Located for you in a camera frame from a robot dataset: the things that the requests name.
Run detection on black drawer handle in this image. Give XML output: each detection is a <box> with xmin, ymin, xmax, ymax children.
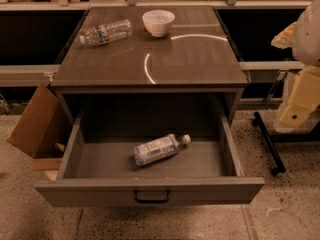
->
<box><xmin>134</xmin><ymin>190</ymin><xmax>170</xmax><ymax>204</ymax></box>

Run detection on brown cardboard box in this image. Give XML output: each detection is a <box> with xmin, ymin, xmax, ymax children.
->
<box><xmin>7</xmin><ymin>83</ymin><xmax>71</xmax><ymax>158</ymax></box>

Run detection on wooden board pieces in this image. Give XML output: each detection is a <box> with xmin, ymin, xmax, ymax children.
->
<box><xmin>31</xmin><ymin>143</ymin><xmax>66</xmax><ymax>181</ymax></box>

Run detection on white bowl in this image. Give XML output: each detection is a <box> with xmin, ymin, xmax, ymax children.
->
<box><xmin>142</xmin><ymin>10</ymin><xmax>175</xmax><ymax>37</ymax></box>

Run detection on clear plastic water bottle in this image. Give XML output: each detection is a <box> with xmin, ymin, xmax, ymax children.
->
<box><xmin>79</xmin><ymin>19</ymin><xmax>133</xmax><ymax>46</ymax></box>

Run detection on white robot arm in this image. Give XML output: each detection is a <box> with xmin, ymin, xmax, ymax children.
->
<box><xmin>271</xmin><ymin>0</ymin><xmax>320</xmax><ymax>133</ymax></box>

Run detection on black rolling stand base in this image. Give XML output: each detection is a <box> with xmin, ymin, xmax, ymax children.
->
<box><xmin>252</xmin><ymin>112</ymin><xmax>320</xmax><ymax>176</ymax></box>

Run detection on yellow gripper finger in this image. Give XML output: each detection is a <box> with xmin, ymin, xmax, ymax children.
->
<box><xmin>279</xmin><ymin>66</ymin><xmax>320</xmax><ymax>128</ymax></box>
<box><xmin>271</xmin><ymin>22</ymin><xmax>296</xmax><ymax>49</ymax></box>

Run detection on open grey top drawer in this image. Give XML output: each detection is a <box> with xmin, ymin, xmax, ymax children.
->
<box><xmin>35</xmin><ymin>112</ymin><xmax>264</xmax><ymax>207</ymax></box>

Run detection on grey cabinet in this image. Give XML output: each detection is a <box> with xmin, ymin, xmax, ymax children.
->
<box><xmin>52</xmin><ymin>6</ymin><xmax>248</xmax><ymax>120</ymax></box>

